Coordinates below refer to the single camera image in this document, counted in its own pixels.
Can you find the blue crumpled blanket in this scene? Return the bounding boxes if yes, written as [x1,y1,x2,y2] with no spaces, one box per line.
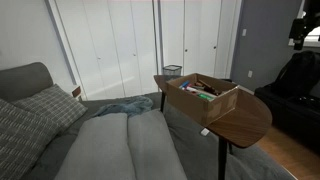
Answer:
[90,95,155,118]

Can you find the grey checkered pillow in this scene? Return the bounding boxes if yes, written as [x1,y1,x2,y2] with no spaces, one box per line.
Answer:
[11,83,89,132]

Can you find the open cardboard box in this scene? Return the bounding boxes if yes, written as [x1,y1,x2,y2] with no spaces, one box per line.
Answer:
[166,72,240,127]

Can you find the grey dashed pattern pillow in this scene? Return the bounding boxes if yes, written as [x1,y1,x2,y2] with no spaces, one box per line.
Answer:
[0,97,61,180]

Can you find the grey fabric sofa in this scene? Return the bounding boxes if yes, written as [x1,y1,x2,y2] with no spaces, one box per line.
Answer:
[0,61,298,180]

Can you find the white framed window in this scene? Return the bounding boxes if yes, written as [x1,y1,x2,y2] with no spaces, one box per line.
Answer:
[287,0,320,48]

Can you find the wide white closet doors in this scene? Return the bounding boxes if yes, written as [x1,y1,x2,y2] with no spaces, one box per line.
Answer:
[54,0,158,100]

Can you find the light grey seat cushion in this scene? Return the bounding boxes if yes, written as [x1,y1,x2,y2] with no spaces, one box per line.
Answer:
[54,112,137,180]
[127,109,188,180]

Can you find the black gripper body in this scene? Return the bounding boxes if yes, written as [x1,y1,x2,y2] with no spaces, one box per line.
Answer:
[288,17,315,42]

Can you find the black backpack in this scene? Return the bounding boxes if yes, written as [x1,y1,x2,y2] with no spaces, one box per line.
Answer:
[272,50,320,99]

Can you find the black armchair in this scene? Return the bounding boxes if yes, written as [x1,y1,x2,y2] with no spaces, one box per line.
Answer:
[254,82,320,152]

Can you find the dark brown marker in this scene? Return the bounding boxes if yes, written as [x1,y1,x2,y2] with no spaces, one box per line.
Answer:
[196,79,222,97]

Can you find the blue marker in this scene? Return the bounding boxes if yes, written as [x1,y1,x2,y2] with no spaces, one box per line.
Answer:
[179,80,191,90]

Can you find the wooden side table black legs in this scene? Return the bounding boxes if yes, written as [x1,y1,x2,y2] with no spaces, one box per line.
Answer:
[153,74,273,180]

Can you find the red and white marker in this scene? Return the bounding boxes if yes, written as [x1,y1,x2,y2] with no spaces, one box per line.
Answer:
[185,85,205,96]

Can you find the green marker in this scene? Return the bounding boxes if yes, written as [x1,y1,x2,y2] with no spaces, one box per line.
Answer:
[197,93,215,102]

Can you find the black mesh wastebasket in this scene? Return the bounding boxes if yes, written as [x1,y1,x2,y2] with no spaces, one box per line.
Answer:
[162,64,183,77]

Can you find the small wooden nightstand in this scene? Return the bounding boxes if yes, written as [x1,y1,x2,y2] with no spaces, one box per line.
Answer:
[70,85,83,100]

